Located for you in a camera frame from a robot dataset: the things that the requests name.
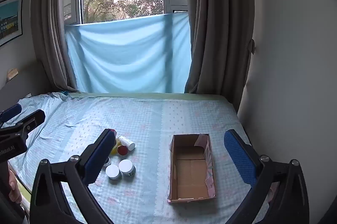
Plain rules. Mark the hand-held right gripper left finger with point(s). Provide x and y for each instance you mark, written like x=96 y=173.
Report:
x=98 y=158

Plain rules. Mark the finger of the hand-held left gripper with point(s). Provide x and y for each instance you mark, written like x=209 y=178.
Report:
x=31 y=119
x=11 y=109

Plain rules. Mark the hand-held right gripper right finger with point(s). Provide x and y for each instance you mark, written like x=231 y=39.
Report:
x=239 y=158

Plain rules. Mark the white-lid green jar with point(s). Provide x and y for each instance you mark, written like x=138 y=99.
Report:
x=125 y=165
x=113 y=170

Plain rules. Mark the cardboard box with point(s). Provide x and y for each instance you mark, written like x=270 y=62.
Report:
x=189 y=176

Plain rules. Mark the person's left hand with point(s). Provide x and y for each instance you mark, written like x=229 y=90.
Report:
x=14 y=185

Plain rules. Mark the small dark jar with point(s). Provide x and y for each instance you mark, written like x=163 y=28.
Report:
x=107 y=161

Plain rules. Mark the red-cap bottle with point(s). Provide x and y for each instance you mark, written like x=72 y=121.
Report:
x=122 y=150

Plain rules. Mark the white pill bottle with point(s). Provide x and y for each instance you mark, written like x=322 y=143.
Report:
x=126 y=142

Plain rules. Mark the checkered floral bed sheet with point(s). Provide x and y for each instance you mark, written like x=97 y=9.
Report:
x=158 y=118

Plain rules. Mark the brown curtain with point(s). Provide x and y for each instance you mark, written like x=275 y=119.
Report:
x=52 y=29
x=218 y=29

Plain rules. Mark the light blue hanging cloth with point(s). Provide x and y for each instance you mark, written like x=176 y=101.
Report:
x=126 y=55

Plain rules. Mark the curtain tieback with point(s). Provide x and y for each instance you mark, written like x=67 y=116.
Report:
x=252 y=46

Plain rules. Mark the small wooden wall fixture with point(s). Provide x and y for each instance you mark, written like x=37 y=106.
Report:
x=12 y=74

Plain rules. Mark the framed wall poster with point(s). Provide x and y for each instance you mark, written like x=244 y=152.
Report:
x=9 y=18

